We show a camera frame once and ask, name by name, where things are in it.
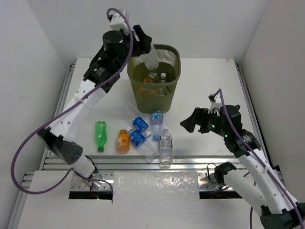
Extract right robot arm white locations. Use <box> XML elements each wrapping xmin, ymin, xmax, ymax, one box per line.
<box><xmin>180</xmin><ymin>103</ymin><xmax>305</xmax><ymax>229</ymax></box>

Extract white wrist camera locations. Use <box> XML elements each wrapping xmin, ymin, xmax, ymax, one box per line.
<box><xmin>110</xmin><ymin>13</ymin><xmax>128</xmax><ymax>32</ymax></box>
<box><xmin>208</xmin><ymin>94</ymin><xmax>222</xmax><ymax>114</ymax></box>

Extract orange tea bottle white cap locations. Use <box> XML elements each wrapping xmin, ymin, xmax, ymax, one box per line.
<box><xmin>139</xmin><ymin>73</ymin><xmax>167</xmax><ymax>96</ymax></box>

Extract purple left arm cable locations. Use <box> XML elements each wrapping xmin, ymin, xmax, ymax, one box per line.
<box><xmin>10</xmin><ymin>7</ymin><xmax>133</xmax><ymax>194</ymax></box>

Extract black cable loop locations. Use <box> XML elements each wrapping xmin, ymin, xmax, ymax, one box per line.
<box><xmin>206</xmin><ymin>163</ymin><xmax>219</xmax><ymax>185</ymax></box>

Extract clear bottle colourful label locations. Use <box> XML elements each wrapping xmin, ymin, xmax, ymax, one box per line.
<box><xmin>151</xmin><ymin>110</ymin><xmax>164</xmax><ymax>141</ymax></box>

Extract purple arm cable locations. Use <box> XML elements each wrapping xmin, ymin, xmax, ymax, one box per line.
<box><xmin>10</xmin><ymin>7</ymin><xmax>133</xmax><ymax>194</ymax></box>
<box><xmin>212</xmin><ymin>88</ymin><xmax>305</xmax><ymax>229</ymax></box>

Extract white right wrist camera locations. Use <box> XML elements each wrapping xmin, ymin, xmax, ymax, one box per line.
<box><xmin>208</xmin><ymin>94</ymin><xmax>222</xmax><ymax>114</ymax></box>

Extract green plastic bottle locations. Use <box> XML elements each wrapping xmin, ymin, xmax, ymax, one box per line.
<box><xmin>95</xmin><ymin>121</ymin><xmax>107</xmax><ymax>152</ymax></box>

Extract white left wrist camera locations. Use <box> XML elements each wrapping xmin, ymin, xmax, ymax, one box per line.
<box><xmin>110</xmin><ymin>13</ymin><xmax>128</xmax><ymax>32</ymax></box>

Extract clear bottle green-white label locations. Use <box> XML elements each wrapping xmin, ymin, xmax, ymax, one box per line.
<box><xmin>159</xmin><ymin>126</ymin><xmax>173</xmax><ymax>168</ymax></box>

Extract crushed bottle yellow label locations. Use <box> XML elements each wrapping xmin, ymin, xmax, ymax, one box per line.
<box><xmin>145</xmin><ymin>71</ymin><xmax>158</xmax><ymax>83</ymax></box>

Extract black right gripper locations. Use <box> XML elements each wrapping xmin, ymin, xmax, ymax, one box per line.
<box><xmin>180</xmin><ymin>107</ymin><xmax>228</xmax><ymax>136</ymax></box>

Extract aluminium rail frame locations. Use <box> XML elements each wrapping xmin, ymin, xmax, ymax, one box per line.
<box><xmin>7</xmin><ymin>61</ymin><xmax>284</xmax><ymax>225</ymax></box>

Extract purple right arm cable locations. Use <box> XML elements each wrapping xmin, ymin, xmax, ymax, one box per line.
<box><xmin>212</xmin><ymin>88</ymin><xmax>305</xmax><ymax>229</ymax></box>

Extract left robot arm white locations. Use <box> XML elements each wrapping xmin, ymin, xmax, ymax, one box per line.
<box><xmin>38</xmin><ymin>25</ymin><xmax>152</xmax><ymax>178</ymax></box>

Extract blue label bottle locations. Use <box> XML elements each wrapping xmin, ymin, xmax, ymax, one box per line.
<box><xmin>124</xmin><ymin>106</ymin><xmax>152</xmax><ymax>137</ymax></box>
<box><xmin>126</xmin><ymin>126</ymin><xmax>157</xmax><ymax>162</ymax></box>

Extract small orange juice bottle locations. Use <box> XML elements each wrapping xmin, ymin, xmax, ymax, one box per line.
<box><xmin>117</xmin><ymin>129</ymin><xmax>130</xmax><ymax>154</ymax></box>

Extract olive green mesh bin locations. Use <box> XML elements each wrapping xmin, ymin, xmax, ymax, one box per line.
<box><xmin>127</xmin><ymin>44</ymin><xmax>181</xmax><ymax>114</ymax></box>

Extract tall clear bottle white cap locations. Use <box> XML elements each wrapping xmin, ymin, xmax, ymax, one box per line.
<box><xmin>140</xmin><ymin>44</ymin><xmax>159</xmax><ymax>70</ymax></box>

